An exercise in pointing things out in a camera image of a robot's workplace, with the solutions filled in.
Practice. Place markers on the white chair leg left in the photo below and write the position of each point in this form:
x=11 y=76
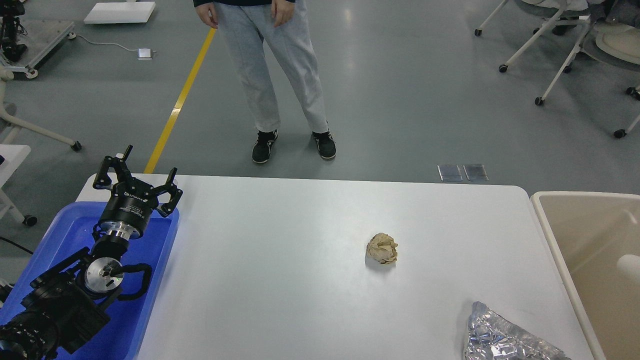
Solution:
x=16 y=124

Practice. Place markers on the crumpled brown paper ball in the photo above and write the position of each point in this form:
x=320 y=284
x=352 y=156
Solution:
x=382 y=248

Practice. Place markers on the right metal floor plate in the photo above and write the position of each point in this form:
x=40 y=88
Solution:
x=475 y=172

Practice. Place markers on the beige plastic bin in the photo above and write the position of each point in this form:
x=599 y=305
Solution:
x=587 y=232

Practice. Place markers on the metal floor plate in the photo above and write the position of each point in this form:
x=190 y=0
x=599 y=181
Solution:
x=475 y=172
x=450 y=173

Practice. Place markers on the crumpled silver foil bag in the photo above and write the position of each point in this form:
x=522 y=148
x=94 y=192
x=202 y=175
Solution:
x=492 y=337

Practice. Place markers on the white chair far right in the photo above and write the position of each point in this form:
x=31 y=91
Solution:
x=615 y=29

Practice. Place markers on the left metal floor plate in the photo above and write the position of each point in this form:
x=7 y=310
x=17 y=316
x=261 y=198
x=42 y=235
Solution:
x=450 y=173

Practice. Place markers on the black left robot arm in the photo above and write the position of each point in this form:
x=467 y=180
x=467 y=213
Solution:
x=67 y=305

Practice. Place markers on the white paper cup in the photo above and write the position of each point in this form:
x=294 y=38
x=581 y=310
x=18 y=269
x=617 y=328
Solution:
x=629 y=265

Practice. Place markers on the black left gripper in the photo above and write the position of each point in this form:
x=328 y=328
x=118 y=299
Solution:
x=132 y=203

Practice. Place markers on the white rolling chair frame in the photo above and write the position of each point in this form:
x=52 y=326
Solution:
x=554 y=14

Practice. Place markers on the small white power adapter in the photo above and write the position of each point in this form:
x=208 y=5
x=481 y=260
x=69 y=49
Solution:
x=144 y=54

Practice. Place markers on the grey wheeled platform cart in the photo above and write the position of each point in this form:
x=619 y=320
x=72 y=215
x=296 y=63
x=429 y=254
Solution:
x=25 y=44

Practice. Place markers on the white flat floor board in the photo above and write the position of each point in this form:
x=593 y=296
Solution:
x=124 y=12

